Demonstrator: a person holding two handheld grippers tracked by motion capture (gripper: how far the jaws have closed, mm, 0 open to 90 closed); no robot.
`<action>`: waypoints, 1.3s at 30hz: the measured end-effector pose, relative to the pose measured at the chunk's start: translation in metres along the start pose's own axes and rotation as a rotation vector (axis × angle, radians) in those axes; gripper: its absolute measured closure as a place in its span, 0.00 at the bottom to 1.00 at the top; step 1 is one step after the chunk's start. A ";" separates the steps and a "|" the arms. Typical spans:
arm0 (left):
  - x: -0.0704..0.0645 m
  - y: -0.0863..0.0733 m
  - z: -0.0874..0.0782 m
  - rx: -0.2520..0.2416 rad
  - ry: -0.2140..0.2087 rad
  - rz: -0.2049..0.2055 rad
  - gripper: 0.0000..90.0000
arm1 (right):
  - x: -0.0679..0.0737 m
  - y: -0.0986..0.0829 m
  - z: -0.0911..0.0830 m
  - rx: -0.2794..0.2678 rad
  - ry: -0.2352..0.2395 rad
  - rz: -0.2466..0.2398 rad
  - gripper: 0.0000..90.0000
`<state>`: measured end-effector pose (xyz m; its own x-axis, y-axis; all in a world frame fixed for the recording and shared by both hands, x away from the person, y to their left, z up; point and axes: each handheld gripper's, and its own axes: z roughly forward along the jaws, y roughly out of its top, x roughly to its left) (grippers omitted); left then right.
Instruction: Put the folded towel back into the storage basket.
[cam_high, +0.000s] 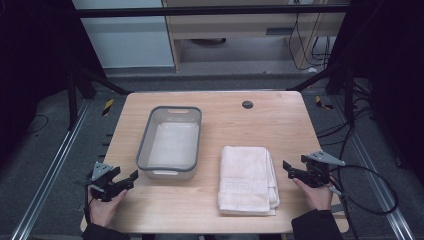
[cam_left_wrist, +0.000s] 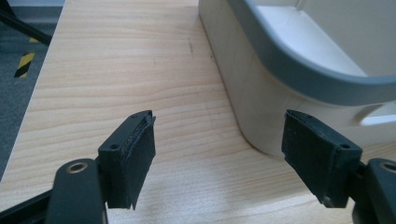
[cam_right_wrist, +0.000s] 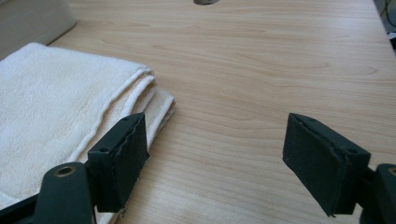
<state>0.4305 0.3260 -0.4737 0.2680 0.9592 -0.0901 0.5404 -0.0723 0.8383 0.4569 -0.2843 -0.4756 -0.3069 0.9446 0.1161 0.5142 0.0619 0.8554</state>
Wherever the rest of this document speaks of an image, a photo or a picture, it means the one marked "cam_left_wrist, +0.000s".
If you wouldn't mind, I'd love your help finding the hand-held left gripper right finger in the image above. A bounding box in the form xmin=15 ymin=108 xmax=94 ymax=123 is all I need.
xmin=281 ymin=108 xmax=363 ymax=209

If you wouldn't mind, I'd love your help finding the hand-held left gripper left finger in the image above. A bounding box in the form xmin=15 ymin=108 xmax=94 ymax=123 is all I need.
xmin=97 ymin=109 xmax=157 ymax=210

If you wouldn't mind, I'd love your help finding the black metal stand leg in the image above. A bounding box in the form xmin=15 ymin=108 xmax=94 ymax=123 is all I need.
xmin=0 ymin=8 xmax=53 ymax=47

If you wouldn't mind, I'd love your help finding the yellow black hazard tape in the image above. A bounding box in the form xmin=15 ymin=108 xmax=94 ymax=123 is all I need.
xmin=13 ymin=36 xmax=40 ymax=79

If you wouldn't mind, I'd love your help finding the white bin with grey rim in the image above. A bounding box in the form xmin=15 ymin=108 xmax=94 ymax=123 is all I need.
xmin=198 ymin=0 xmax=396 ymax=160

